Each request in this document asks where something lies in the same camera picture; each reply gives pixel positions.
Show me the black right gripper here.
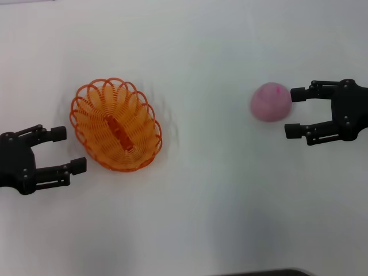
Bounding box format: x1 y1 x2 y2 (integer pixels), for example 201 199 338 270
284 79 368 146

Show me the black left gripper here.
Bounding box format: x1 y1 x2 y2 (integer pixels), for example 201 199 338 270
0 125 87 196

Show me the pink peach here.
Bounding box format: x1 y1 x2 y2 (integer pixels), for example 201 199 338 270
249 82 293 123

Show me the orange plastic wire basket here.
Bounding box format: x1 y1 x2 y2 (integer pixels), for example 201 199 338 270
68 76 163 173

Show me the dark rounded robot base edge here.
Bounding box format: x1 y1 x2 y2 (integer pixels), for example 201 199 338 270
221 269 314 276

